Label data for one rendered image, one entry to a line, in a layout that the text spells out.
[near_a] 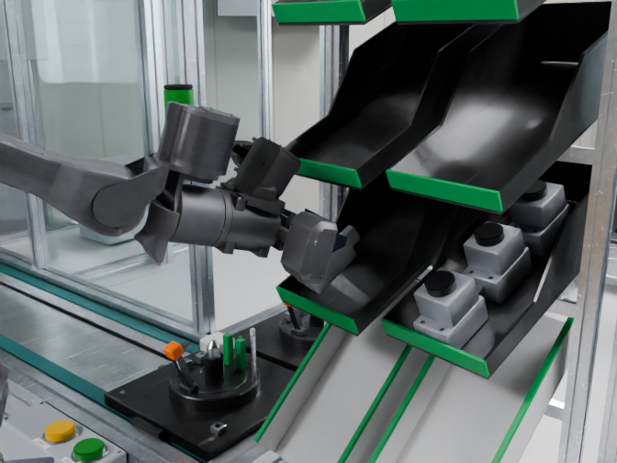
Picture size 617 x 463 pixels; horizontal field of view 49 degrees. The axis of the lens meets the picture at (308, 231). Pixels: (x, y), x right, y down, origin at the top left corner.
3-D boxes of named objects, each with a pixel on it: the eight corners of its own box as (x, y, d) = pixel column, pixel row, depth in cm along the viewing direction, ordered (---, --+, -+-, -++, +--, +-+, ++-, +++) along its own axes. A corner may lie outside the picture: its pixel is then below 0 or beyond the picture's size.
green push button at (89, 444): (85, 471, 89) (84, 457, 88) (68, 459, 91) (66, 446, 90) (111, 457, 92) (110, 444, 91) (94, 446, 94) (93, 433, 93)
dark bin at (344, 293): (357, 337, 73) (337, 285, 69) (281, 301, 83) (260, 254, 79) (503, 194, 86) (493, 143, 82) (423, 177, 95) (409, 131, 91)
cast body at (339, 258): (319, 295, 75) (289, 254, 71) (297, 281, 78) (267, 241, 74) (370, 242, 77) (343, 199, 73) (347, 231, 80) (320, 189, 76)
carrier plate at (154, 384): (211, 465, 90) (210, 451, 90) (104, 404, 105) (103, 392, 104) (323, 393, 108) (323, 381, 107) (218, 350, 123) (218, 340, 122)
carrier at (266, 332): (329, 389, 109) (330, 318, 106) (224, 347, 124) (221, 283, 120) (408, 340, 127) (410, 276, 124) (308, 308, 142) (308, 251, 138)
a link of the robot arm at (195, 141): (88, 222, 59) (119, 87, 57) (88, 201, 66) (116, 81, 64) (215, 247, 63) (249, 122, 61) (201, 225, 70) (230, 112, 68)
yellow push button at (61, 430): (56, 451, 93) (54, 438, 92) (39, 440, 95) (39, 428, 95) (82, 438, 96) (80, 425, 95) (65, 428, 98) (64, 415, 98)
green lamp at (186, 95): (178, 120, 112) (176, 90, 110) (159, 118, 115) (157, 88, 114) (201, 118, 116) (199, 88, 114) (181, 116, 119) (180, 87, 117)
